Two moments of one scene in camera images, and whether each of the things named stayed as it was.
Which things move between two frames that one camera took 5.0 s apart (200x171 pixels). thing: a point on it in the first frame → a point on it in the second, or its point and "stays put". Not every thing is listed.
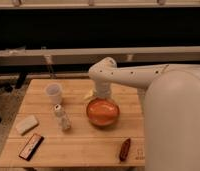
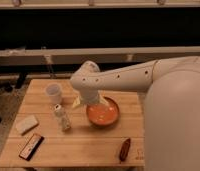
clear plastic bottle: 62,118 stays put
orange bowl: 103,111 stays put
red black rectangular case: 32,146 stays put
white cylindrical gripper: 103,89 → 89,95
